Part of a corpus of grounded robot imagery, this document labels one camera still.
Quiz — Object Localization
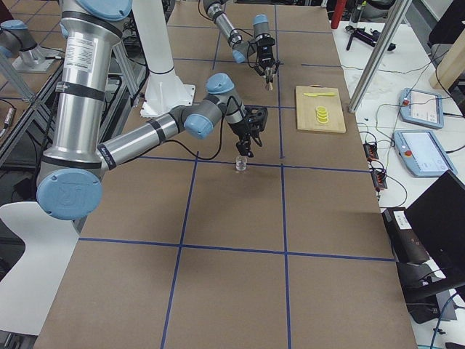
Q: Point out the yellow plastic knife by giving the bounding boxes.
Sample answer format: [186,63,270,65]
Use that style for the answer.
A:
[303,92,336,97]

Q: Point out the right teach pendant tablet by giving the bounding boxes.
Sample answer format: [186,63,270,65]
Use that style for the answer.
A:
[392,130,458,177]

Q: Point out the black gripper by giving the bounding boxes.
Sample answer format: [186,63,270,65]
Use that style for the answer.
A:
[227,105,268,158]
[254,37,280,77]

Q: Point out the teach pendant tablet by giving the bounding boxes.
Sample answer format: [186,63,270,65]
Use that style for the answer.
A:
[392,130,458,177]
[400,88,444,129]

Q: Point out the brown paper table cover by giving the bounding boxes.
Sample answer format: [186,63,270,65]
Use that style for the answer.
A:
[36,1,416,348]

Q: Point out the left teach pendant tablet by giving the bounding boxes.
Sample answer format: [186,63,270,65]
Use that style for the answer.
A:
[400,88,444,129]

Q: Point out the steel double jigger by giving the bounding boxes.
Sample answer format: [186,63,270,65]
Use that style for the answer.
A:
[264,67,274,91]

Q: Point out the wooden plank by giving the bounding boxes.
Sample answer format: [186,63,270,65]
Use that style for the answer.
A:
[429,31,465,89]

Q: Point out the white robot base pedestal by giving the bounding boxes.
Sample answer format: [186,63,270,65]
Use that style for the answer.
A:
[132,0,195,118]

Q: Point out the aluminium frame post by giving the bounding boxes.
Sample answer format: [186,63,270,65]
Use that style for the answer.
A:
[348,0,412,113]

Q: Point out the wooden cutting board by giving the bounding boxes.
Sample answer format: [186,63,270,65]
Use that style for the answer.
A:
[295,86,346,134]

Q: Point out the black box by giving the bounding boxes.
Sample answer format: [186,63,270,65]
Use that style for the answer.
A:
[382,207,429,265]

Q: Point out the black computer monitor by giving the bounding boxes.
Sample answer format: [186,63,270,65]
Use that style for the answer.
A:
[405,170,464,285]

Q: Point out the black tripod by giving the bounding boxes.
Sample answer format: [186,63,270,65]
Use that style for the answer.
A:
[345,25,381,51]

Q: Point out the clear glass cup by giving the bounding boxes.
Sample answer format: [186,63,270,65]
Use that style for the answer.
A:
[235,155,248,172]

